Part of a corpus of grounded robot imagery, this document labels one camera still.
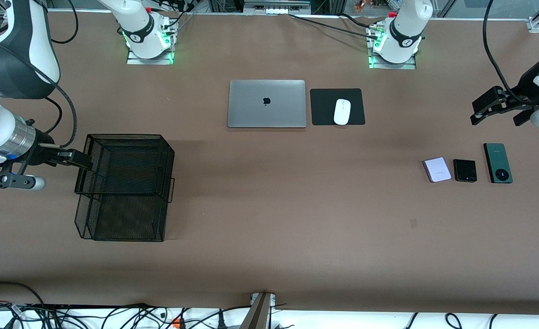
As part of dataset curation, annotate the silver closed laptop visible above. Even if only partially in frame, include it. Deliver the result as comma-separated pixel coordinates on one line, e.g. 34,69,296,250
227,80,307,129

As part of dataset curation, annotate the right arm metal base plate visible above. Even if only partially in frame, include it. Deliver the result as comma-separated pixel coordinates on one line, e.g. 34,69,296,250
127,46,175,65

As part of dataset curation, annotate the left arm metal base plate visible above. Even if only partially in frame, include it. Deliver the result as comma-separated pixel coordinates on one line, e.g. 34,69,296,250
369,51,417,70

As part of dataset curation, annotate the black looping floor cable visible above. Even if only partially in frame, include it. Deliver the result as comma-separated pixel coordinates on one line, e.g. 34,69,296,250
0,281,47,316

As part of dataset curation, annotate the black mesh two-tier tray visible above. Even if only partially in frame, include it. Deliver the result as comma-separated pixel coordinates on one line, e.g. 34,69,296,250
74,133,176,243

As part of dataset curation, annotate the white flip phone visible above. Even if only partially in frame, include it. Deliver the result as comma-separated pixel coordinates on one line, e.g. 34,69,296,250
423,157,452,183

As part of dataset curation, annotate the black mouse pad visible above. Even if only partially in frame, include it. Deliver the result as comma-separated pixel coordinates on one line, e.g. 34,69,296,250
310,88,366,126

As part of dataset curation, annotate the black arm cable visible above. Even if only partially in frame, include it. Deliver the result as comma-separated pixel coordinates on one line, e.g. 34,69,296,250
0,0,79,149
483,0,528,103

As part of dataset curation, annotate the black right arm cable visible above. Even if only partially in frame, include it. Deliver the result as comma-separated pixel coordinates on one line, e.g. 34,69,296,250
0,0,79,149

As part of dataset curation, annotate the aluminium profile post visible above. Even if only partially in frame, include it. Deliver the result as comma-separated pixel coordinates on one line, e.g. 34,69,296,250
241,292,277,329

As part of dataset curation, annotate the black cable on table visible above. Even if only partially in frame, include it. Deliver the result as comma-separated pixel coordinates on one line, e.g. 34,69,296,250
288,13,379,41

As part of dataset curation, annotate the white computer mouse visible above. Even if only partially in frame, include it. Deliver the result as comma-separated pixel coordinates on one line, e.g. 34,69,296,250
333,99,352,126

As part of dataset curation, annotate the white power strip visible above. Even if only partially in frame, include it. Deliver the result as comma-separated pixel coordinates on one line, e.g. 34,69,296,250
244,5,311,15

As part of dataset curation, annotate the green round-camera phone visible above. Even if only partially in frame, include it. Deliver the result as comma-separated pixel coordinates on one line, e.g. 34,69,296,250
483,143,513,184

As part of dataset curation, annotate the black flip phone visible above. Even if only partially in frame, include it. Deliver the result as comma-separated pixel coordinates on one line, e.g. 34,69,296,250
453,159,478,183

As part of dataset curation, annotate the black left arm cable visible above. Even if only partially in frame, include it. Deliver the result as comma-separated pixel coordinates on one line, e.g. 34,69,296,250
483,0,528,103

